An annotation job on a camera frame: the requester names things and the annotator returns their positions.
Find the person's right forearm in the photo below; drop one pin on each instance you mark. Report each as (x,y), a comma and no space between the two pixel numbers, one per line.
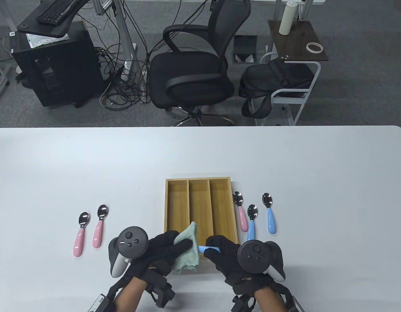
(268,300)

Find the bamboo cutlery tray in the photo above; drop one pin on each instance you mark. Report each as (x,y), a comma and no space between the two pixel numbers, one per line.
(179,208)

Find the person's right hand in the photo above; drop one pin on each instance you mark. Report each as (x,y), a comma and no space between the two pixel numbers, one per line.
(226,260)

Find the brown side table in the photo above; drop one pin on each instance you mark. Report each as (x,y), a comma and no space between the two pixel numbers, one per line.
(298,35)

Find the person's left forearm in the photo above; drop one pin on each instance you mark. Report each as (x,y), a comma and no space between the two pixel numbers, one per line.
(128,295)

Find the black mesh office chair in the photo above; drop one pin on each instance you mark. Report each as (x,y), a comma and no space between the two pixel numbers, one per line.
(187,78)

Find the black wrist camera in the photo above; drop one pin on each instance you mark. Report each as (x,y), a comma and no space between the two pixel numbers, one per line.
(241,305)
(161,294)

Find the white cylinder bottle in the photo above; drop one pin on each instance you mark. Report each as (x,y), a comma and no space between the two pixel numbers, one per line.
(286,19)

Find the white tape roll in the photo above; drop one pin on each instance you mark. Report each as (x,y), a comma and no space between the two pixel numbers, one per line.
(314,51)

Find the black floor box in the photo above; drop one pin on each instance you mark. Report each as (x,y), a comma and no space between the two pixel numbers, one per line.
(245,44)

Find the aluminium profile piece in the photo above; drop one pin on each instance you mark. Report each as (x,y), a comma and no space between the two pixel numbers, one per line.
(104,6)

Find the person's left hand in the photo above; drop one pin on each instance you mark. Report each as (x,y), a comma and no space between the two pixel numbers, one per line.
(161,252)

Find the green fish scale cleaning cloth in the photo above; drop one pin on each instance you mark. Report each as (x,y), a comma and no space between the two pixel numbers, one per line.
(187,256)

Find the black keyboard shelf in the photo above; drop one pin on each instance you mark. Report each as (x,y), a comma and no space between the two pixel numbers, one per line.
(47,30)

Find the silver foil bag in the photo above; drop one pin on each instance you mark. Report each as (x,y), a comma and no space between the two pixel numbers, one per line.
(41,41)

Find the black keyboard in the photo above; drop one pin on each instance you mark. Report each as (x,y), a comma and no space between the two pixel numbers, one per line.
(55,11)

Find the black grey hand controller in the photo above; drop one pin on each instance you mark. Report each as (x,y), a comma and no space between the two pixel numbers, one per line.
(255,256)
(132,242)

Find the white metal frame leg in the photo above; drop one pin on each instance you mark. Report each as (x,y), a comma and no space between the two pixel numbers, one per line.
(5,81)

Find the black backpack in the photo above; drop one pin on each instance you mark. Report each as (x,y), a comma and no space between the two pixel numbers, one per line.
(272,78)

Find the black cabinet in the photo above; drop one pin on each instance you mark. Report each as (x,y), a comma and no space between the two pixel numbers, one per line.
(67,71)

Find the aluminium desk leg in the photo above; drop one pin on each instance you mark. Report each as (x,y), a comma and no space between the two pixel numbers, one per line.
(122,35)

